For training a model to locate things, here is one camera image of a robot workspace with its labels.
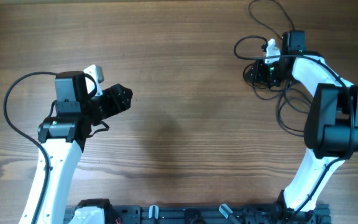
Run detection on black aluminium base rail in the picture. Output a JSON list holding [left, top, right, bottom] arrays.
[[63, 203, 332, 224]]

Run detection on right camera black cable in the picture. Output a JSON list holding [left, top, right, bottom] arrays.
[[233, 35, 357, 218]]

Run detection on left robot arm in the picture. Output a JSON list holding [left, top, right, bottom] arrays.
[[20, 71, 133, 223]]

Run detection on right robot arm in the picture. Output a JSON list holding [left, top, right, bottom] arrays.
[[243, 30, 358, 223]]

